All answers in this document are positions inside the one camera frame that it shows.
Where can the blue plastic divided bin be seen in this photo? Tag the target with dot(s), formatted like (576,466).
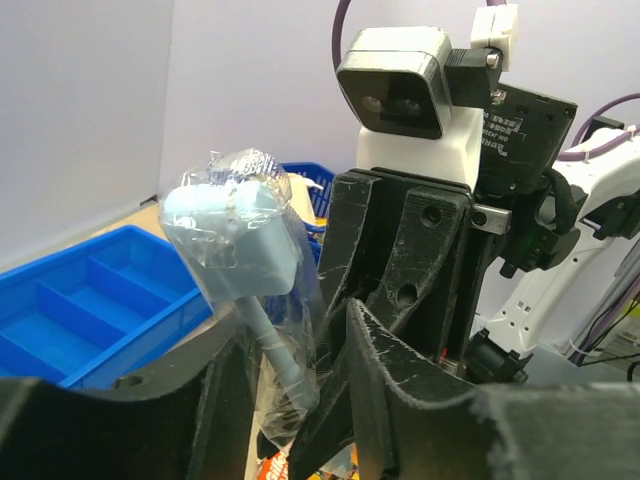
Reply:
(91,313)

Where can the blue toothbrush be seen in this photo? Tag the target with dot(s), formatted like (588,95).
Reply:
(232,221)

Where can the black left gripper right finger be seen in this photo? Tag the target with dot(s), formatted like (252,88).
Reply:
(412,420)

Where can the beige wrapped roll package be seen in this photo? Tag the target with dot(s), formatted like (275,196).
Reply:
(301,201)

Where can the orange Gillette Fusion5 razor box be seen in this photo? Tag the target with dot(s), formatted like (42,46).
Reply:
(274,468)

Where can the blue plastic shopping basket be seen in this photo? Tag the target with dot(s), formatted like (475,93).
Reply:
(320,197)

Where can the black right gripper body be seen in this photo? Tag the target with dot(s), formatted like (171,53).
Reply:
(522,211)

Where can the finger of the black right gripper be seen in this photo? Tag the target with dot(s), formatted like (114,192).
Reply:
(414,228)
(344,271)

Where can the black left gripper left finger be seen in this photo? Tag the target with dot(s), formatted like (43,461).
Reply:
(187,415)

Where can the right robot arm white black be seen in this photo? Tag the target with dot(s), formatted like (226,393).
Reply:
(438,298)

